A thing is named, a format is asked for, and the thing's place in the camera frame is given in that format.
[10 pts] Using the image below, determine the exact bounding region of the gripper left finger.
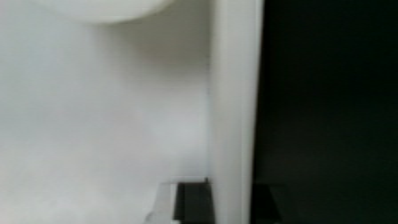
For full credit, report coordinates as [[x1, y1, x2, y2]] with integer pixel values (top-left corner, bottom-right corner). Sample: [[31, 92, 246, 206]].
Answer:
[[143, 182, 214, 224]]

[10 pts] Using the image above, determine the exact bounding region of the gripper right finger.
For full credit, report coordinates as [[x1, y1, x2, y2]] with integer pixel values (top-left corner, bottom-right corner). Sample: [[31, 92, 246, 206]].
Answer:
[[250, 184, 282, 224]]

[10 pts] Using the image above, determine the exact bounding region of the white square tabletop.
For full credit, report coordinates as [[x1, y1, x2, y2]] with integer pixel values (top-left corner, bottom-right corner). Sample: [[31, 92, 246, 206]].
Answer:
[[0, 0, 264, 224]]

